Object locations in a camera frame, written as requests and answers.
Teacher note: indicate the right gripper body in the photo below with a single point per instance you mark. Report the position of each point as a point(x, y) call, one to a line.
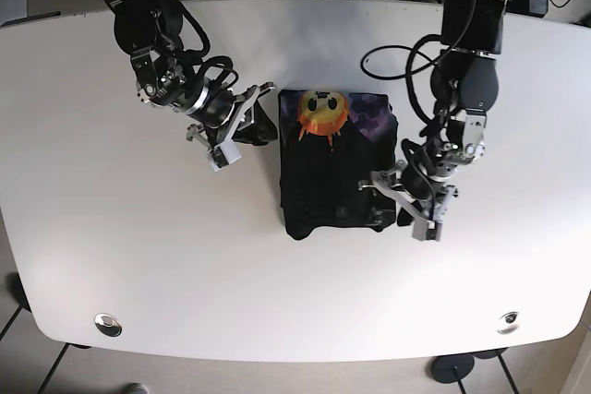
point(221, 116)

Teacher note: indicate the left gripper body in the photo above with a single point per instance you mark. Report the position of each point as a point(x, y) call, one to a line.
point(412, 190)

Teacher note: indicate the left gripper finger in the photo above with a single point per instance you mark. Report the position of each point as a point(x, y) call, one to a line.
point(382, 211)
point(404, 218)

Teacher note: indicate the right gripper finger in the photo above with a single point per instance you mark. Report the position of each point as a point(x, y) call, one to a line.
point(264, 129)
point(252, 136)

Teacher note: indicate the black T-shirt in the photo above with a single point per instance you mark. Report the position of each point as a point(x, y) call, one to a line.
point(329, 142)

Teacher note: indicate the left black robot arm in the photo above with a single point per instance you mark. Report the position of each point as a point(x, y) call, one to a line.
point(464, 83)

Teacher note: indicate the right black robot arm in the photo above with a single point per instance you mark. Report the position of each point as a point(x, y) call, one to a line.
point(170, 55)

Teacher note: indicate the right silver table grommet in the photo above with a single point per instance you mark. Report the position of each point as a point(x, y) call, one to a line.
point(508, 323)

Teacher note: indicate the silver table grommet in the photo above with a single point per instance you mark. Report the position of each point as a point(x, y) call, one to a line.
point(108, 325)
point(508, 323)

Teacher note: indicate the black round stand base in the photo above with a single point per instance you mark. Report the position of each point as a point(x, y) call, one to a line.
point(449, 369)

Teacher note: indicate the left silver table grommet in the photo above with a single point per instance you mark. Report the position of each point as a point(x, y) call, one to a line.
point(108, 325)

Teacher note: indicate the black table leg left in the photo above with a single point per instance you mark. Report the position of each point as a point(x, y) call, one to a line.
point(16, 291)

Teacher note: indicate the grey shoe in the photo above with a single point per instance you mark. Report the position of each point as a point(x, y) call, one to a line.
point(135, 388)

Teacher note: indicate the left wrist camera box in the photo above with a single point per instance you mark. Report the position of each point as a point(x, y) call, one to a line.
point(426, 230)

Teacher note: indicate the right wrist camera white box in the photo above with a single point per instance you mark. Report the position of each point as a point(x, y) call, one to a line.
point(224, 155)

